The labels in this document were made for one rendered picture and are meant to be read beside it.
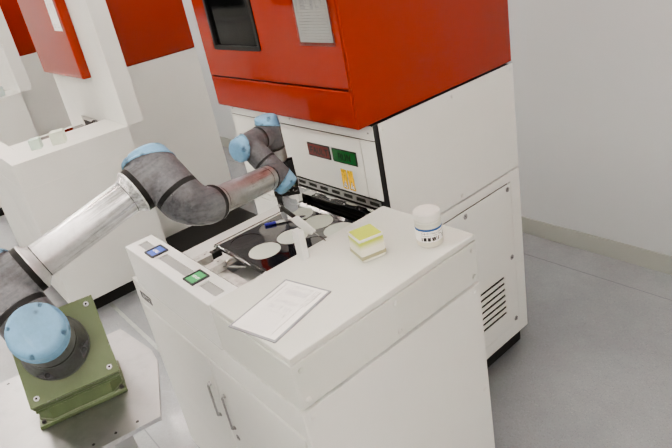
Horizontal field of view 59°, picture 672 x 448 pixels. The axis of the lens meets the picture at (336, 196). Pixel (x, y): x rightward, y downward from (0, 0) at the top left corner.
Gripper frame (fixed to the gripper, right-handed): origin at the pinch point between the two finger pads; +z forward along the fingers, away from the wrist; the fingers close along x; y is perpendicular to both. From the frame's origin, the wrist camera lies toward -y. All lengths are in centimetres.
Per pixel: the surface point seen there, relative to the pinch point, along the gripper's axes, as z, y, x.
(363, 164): -16.8, 28.3, -11.4
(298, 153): -15.1, 9.2, 16.7
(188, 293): -4, -27, -42
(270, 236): 1.6, -5.1, -8.6
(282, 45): -54, 12, 4
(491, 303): 60, 70, 9
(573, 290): 93, 122, 48
